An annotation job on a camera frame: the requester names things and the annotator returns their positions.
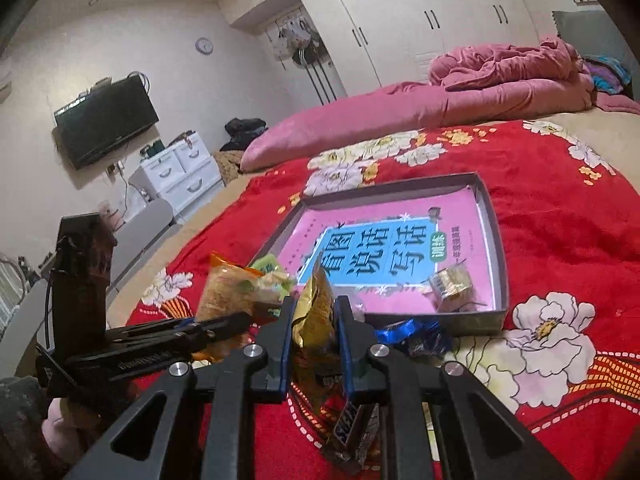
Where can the black flat television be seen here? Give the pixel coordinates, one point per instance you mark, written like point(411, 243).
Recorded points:
point(105, 120)

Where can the pink book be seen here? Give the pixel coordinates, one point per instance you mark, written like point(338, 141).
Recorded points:
point(450, 240)

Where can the brown knitted cloth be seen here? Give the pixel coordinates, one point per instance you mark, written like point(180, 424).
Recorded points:
point(229, 167)

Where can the light green snack packet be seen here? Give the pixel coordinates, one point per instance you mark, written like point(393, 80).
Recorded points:
point(266, 263)

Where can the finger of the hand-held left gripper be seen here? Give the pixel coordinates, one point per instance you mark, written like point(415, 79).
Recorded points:
point(150, 331)
point(225, 327)

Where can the crumpled pink quilt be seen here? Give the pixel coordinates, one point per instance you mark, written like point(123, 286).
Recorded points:
point(500, 62)

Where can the blue candy packet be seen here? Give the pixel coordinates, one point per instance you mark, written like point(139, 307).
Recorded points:
point(407, 332)

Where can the white wardrobe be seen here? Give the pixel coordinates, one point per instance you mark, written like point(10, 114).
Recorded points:
point(400, 20)

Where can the round wall clock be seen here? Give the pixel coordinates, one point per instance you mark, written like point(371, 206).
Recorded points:
point(204, 46)

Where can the grey quilted mat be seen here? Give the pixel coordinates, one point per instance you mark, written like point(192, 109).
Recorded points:
point(580, 30)

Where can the small beige snack packet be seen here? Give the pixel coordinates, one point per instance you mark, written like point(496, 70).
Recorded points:
point(451, 286)

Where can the orange clear cracker packet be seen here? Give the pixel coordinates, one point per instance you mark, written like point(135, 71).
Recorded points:
point(225, 290)

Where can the person's left forearm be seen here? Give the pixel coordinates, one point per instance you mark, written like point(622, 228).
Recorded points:
point(20, 420)

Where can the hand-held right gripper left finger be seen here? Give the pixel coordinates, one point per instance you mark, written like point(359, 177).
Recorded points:
point(287, 345)

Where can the white overhead cabinet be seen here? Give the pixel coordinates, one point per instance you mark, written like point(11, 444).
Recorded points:
point(255, 5)

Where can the clear snack packet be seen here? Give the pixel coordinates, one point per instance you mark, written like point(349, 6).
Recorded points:
point(272, 287)

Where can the black bag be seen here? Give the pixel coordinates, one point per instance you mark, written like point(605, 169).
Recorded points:
point(244, 132)

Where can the grey upholstered bench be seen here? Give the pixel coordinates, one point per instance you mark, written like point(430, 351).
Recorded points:
point(145, 227)

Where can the colourful striped cloth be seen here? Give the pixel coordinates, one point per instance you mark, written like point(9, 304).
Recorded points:
point(607, 75)

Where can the brown chocolate bar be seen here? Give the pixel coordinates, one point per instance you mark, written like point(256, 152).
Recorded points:
point(350, 435)

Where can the red floral blanket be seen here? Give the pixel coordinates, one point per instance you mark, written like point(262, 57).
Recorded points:
point(550, 210)

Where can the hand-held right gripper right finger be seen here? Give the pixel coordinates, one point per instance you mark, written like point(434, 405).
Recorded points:
point(346, 350)

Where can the yellow candy packet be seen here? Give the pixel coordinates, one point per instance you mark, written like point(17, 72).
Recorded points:
point(315, 320)

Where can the long pink pillow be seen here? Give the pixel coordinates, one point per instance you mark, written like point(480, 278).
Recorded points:
point(350, 120)

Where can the wall hook rack with bags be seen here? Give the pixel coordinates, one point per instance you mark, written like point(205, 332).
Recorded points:
point(300, 42)

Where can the white drawer cabinet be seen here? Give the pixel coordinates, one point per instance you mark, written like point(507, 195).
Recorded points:
point(175, 172)

